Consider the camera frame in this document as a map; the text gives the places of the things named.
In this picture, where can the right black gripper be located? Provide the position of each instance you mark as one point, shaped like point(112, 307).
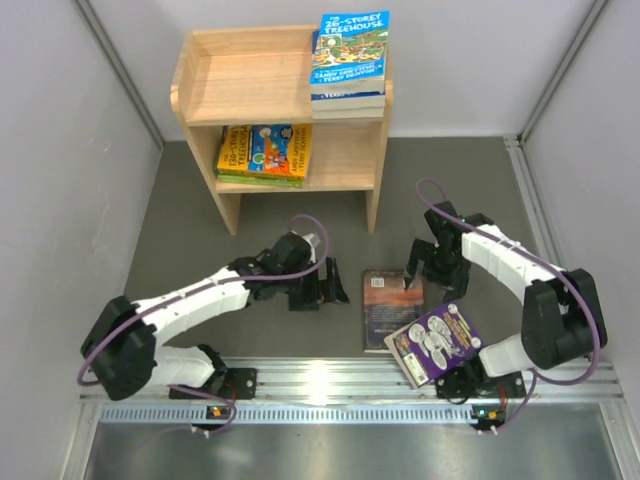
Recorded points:
point(455, 283)

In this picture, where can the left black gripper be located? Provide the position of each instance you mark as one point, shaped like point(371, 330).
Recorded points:
point(330, 288)

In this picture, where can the dark sunset cover book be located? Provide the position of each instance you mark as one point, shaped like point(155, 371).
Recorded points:
point(388, 305)

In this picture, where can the purple Treehouse book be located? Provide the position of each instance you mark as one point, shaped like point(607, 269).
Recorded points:
point(434, 344)

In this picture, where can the lime green 65-Storey Treehouse book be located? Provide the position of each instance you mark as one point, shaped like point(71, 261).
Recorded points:
point(258, 181)

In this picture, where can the yellow 130-Storey Treehouse book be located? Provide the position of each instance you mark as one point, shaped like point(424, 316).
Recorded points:
point(280, 151)

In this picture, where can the blue 91-Storey Treehouse book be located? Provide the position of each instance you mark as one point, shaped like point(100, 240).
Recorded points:
point(347, 100)

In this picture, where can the blue 26-Storey Treehouse book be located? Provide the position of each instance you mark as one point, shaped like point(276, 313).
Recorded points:
point(355, 23)

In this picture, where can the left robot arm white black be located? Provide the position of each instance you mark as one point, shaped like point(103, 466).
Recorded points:
point(127, 349)

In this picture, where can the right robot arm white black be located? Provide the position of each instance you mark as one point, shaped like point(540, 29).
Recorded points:
point(561, 317)

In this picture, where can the wooden two-tier bookshelf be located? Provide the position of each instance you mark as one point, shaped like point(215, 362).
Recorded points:
point(260, 75)

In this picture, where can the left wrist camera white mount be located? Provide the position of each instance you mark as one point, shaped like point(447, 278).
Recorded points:
point(313, 241)

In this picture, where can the aluminium mounting rail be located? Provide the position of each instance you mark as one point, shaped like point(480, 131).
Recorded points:
point(379, 380)

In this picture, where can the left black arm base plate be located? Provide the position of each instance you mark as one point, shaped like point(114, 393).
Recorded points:
point(240, 382)

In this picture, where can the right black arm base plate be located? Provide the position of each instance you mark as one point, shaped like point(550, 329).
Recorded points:
point(459, 385)

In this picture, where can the slotted grey cable duct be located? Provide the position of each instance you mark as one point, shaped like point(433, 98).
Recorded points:
point(202, 414)

